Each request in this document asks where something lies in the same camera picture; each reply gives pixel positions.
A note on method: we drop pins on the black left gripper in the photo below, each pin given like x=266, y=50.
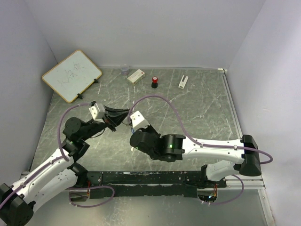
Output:
x=115, y=120

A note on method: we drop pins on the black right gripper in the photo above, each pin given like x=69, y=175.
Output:
x=149, y=128

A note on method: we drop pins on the silver metal keyring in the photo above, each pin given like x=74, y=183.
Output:
x=126, y=122

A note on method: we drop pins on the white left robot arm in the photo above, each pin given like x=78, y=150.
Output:
x=20, y=200

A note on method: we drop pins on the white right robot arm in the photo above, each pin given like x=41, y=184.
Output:
x=238, y=156

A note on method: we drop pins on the white staples box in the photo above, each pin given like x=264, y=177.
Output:
x=136, y=77

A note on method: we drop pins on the clear cup of paper clips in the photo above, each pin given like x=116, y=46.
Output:
x=124, y=69

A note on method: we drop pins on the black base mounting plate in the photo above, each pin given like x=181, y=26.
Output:
x=153, y=183

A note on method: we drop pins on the red and black stamp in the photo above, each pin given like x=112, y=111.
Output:
x=154, y=82

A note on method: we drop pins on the white stapler remover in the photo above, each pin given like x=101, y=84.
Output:
x=183, y=82

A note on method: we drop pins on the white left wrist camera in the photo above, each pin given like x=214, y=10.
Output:
x=97, y=111

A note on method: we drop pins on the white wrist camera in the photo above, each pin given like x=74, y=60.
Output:
x=97, y=111
x=138, y=121

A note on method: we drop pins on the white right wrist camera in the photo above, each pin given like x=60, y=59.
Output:
x=138, y=121

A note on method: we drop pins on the small whiteboard with wooden frame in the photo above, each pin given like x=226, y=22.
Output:
x=72, y=76

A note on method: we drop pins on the aluminium frame rail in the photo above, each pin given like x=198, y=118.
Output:
x=249, y=182

